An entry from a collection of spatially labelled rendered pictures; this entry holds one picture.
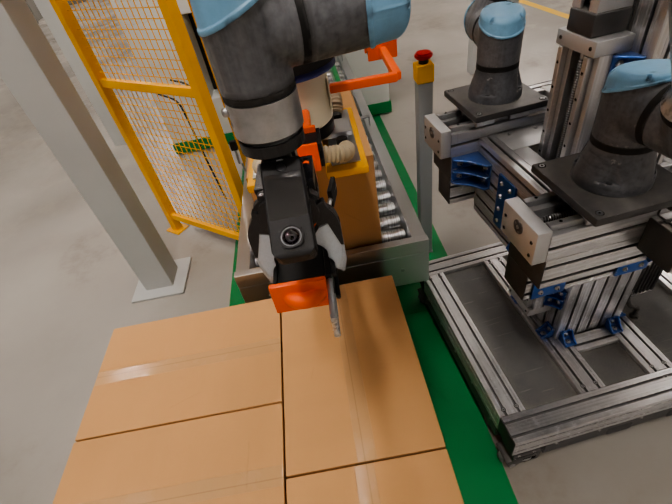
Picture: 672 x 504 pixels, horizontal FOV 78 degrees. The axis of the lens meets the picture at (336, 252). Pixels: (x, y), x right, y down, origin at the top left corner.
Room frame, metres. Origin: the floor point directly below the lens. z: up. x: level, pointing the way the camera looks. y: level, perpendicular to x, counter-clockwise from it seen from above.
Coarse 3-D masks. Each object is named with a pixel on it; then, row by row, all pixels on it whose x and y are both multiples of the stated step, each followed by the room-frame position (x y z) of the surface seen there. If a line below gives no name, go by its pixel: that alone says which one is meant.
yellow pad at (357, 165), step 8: (336, 112) 1.08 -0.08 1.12; (344, 112) 1.13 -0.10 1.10; (352, 112) 1.13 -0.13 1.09; (352, 120) 1.08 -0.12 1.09; (352, 128) 1.03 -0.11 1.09; (344, 136) 0.94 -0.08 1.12; (352, 136) 0.98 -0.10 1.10; (328, 144) 0.96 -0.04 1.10; (360, 144) 0.94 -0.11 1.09; (360, 152) 0.90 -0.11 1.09; (352, 160) 0.86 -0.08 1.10; (360, 160) 0.86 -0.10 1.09; (328, 168) 0.86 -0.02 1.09; (336, 168) 0.85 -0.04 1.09; (344, 168) 0.84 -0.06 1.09; (352, 168) 0.84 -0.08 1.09; (360, 168) 0.83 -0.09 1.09; (368, 168) 0.83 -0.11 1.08; (328, 176) 0.84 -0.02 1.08; (336, 176) 0.84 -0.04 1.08
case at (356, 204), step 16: (352, 96) 1.60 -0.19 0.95; (368, 144) 1.19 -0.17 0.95; (368, 160) 1.12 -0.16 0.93; (320, 176) 1.13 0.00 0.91; (352, 176) 1.12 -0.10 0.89; (368, 176) 1.12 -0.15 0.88; (320, 192) 1.13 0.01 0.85; (352, 192) 1.12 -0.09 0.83; (368, 192) 1.12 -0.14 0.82; (336, 208) 1.13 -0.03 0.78; (352, 208) 1.12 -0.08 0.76; (368, 208) 1.12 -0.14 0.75; (352, 224) 1.12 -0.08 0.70; (368, 224) 1.12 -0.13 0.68; (352, 240) 1.13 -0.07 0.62; (368, 240) 1.12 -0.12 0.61
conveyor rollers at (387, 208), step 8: (336, 64) 3.27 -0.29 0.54; (328, 72) 3.10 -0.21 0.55; (328, 80) 2.99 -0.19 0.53; (376, 160) 1.76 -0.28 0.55; (376, 168) 1.73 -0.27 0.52; (376, 176) 1.64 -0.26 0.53; (376, 184) 1.56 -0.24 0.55; (384, 184) 1.56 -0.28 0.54; (384, 192) 1.48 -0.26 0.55; (384, 200) 1.46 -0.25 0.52; (384, 208) 1.38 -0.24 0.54; (392, 208) 1.37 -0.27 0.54; (392, 216) 1.31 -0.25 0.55; (384, 224) 1.28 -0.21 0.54; (392, 224) 1.28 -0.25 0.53; (384, 232) 1.22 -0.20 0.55; (392, 232) 1.21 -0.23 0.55; (400, 232) 1.20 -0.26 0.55; (384, 240) 1.19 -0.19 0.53; (392, 240) 1.19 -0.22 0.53; (256, 264) 1.20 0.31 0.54
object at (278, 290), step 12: (276, 264) 0.41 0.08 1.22; (288, 264) 0.41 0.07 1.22; (300, 264) 0.40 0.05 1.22; (312, 264) 0.40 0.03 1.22; (276, 276) 0.39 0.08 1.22; (288, 276) 0.38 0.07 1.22; (300, 276) 0.38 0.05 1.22; (312, 276) 0.38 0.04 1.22; (324, 276) 0.37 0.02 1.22; (276, 288) 0.37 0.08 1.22; (288, 288) 0.37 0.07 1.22; (300, 288) 0.37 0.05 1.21; (312, 288) 0.37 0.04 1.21; (324, 288) 0.37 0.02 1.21; (276, 300) 0.37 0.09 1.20; (324, 300) 0.37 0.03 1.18
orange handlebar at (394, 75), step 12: (384, 48) 1.23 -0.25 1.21; (384, 60) 1.16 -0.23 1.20; (396, 72) 1.04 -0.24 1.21; (336, 84) 1.04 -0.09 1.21; (348, 84) 1.03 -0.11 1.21; (360, 84) 1.03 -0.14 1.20; (372, 84) 1.03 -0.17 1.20; (312, 156) 0.71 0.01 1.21; (288, 300) 0.36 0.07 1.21; (300, 300) 0.35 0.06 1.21; (312, 300) 0.35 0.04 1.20
